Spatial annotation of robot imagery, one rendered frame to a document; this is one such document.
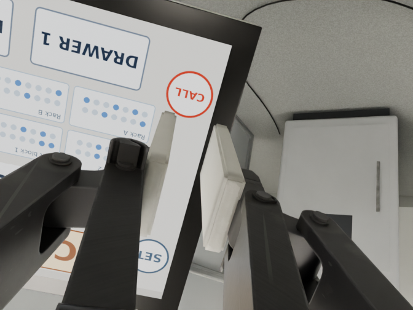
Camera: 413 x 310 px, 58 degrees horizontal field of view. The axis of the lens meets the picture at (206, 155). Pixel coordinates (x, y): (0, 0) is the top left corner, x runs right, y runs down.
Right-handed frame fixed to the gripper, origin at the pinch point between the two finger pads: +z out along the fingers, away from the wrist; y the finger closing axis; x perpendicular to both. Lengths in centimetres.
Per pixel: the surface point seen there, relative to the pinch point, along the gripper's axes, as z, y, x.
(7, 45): 17.3, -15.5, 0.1
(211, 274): 162, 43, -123
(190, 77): 17.3, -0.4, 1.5
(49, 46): 17.3, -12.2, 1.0
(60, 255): 17.3, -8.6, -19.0
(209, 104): 17.4, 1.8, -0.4
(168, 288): 17.4, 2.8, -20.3
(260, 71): 186, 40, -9
